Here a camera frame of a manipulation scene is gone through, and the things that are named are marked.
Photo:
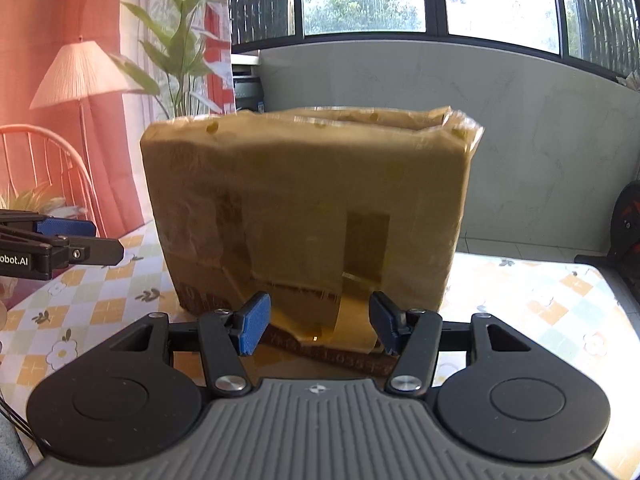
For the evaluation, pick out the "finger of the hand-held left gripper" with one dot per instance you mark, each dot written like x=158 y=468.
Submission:
x=67 y=226
x=92 y=251

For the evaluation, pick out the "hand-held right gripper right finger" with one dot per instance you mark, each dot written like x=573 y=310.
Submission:
x=384 y=322

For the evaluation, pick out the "brown cardboard box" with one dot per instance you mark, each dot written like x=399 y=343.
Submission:
x=300 y=185

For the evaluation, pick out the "checkered flower tablecloth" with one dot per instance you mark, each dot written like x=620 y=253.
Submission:
x=540 y=300

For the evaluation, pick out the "black exercise bike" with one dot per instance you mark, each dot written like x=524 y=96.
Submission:
x=622 y=240

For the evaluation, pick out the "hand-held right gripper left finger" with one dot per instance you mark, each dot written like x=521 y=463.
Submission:
x=255 y=322

